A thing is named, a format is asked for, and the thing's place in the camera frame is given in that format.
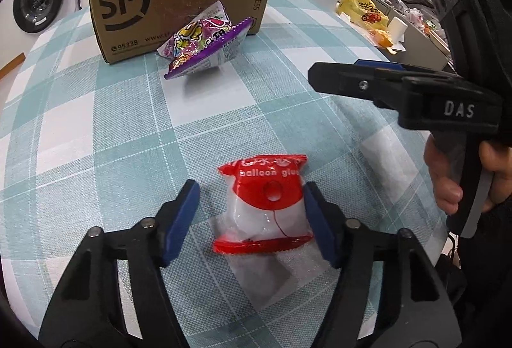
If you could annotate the yellow plastic bag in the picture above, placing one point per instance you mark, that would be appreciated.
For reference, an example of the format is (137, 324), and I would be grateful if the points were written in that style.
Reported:
(364, 12)

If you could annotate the brown cardboard box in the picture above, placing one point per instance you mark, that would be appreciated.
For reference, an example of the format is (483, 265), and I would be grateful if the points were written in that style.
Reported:
(168, 4)

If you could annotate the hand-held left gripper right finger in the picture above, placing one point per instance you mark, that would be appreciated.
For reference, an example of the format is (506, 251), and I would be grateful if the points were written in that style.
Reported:
(320, 224)

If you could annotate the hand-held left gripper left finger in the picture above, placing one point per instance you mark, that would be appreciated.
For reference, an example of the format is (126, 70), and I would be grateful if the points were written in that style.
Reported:
(182, 220)

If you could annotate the teal checkered tablecloth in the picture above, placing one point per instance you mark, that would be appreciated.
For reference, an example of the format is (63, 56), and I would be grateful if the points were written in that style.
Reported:
(120, 124)

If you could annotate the white paper cup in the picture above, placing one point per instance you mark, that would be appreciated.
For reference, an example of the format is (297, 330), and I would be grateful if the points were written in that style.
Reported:
(396, 30)

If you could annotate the purple snack packet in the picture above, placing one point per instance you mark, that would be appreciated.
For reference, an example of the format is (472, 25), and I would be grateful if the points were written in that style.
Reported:
(204, 40)

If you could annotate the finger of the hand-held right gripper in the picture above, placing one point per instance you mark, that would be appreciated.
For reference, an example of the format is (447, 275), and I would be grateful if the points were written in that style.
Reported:
(344, 80)
(380, 64)

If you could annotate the orange packet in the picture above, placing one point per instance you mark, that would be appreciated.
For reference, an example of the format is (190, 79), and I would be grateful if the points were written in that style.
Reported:
(382, 39)

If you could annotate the person's right hand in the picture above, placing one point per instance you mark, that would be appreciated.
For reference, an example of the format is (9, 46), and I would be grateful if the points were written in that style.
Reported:
(442, 180)

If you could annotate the red white clear packet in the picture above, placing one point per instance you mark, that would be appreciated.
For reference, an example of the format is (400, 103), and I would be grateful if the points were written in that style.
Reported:
(264, 188)

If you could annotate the person's dark clothing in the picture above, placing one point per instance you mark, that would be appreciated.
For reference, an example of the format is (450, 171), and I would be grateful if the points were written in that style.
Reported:
(488, 284)

